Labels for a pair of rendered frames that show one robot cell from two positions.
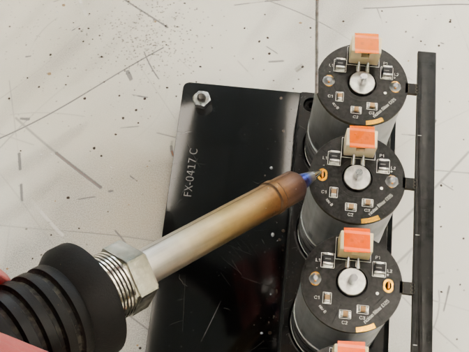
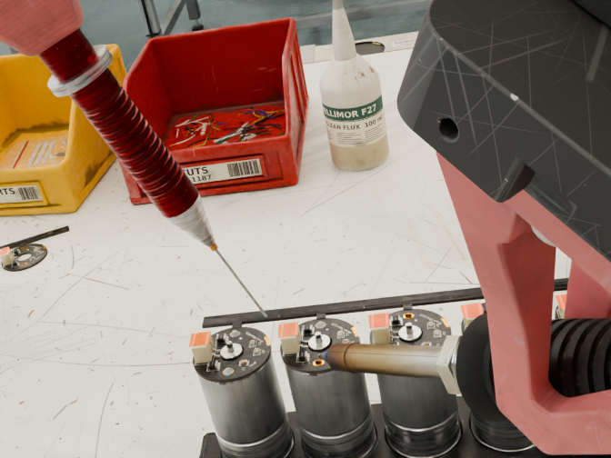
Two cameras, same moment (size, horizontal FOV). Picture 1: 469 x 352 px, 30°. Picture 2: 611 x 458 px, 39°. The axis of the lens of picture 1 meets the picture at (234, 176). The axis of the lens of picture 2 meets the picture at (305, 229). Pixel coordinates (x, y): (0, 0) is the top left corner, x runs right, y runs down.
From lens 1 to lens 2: 19 cm
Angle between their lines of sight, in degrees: 60
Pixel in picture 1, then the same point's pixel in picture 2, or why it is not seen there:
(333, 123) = (265, 376)
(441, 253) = not seen: hidden behind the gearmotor
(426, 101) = (248, 316)
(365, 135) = (286, 328)
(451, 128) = not seen: hidden behind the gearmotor
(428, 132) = (275, 312)
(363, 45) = (202, 340)
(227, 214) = (385, 347)
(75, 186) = not seen: outside the picture
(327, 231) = (359, 383)
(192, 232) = (409, 349)
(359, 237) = (376, 319)
